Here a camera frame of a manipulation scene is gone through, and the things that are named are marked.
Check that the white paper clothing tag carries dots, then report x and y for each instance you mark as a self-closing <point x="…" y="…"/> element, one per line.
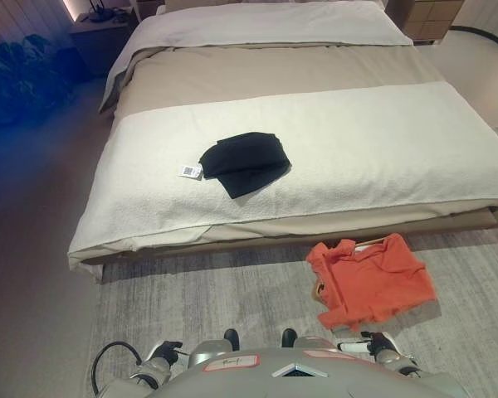
<point x="189" y="171"/>

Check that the black robot foot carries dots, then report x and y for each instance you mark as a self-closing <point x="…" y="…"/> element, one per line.
<point x="289" y="336"/>
<point x="231" y="336"/>

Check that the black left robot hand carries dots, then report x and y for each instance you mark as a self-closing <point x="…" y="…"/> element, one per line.
<point x="169" y="352"/>

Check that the beige duvet cover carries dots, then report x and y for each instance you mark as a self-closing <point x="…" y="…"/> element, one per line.
<point x="274" y="74"/>

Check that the silver left robot leg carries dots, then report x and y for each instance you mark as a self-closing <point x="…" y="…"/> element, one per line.
<point x="211" y="348"/>

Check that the black bag pile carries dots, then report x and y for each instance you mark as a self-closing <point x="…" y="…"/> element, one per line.
<point x="20" y="74"/>

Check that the glowing wall light strip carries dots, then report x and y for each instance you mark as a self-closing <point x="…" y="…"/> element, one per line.
<point x="69" y="9"/>

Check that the orange t-shirt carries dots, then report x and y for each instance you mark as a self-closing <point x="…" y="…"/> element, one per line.
<point x="369" y="282"/>

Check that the silver robot leg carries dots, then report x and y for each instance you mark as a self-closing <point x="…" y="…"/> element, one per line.
<point x="315" y="343"/>
<point x="211" y="348"/>

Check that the bed with white blanket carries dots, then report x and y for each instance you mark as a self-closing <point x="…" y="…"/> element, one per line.
<point x="357" y="145"/>

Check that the silver robot torso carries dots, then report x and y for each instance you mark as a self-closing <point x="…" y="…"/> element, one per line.
<point x="249" y="381"/>

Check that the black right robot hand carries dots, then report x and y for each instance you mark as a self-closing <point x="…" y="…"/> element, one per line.
<point x="369" y="343"/>

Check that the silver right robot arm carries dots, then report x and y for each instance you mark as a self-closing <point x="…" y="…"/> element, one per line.
<point x="388" y="354"/>

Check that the grey striped rug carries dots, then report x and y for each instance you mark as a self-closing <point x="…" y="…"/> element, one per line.
<point x="211" y="298"/>

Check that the white textured blanket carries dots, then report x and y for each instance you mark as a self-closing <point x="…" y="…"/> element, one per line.
<point x="253" y="20"/>

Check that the silver right robot leg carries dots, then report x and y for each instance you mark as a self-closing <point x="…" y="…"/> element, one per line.
<point x="315" y="343"/>

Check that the black right robot foot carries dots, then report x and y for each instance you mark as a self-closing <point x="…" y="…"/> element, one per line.
<point x="289" y="336"/>

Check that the black garment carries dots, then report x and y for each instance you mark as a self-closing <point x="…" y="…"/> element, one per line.
<point x="245" y="161"/>

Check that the dark grey nightstand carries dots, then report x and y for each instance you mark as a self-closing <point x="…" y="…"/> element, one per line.
<point x="103" y="41"/>

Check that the black wifi router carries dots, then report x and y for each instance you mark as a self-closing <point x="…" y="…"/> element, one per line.
<point x="95" y="17"/>

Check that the black left robot foot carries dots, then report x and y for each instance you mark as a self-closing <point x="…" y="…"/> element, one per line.
<point x="231" y="336"/>

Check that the light wooden drawer cabinet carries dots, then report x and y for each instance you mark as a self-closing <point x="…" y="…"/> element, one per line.
<point x="431" y="16"/>

